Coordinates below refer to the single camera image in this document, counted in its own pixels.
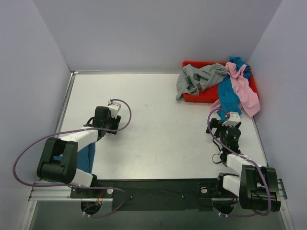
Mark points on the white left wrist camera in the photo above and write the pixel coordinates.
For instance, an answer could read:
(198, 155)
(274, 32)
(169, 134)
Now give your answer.
(114, 108)

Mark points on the dark teal t shirt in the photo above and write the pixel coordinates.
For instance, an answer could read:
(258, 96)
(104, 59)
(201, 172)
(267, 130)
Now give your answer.
(62, 162)

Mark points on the pink t shirt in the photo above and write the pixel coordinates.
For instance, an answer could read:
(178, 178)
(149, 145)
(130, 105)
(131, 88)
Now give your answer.
(248, 99)

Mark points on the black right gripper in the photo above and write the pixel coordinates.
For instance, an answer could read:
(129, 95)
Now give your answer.
(216, 127)

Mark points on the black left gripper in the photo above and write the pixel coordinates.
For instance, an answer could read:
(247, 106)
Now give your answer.
(115, 124)

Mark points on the grey t shirt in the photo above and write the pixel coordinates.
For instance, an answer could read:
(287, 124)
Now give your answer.
(192, 80)

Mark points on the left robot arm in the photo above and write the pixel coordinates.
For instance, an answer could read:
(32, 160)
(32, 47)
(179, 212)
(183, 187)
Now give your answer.
(90, 133)

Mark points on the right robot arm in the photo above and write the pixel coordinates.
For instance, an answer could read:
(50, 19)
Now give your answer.
(253, 186)

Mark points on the red plastic bin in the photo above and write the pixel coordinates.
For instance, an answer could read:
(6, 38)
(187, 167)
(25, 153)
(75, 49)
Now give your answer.
(209, 95)

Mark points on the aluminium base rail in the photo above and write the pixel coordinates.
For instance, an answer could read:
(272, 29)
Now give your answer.
(41, 192)

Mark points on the bright turquoise t shirt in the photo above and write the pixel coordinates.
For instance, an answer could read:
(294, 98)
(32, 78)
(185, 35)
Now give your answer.
(228, 99)

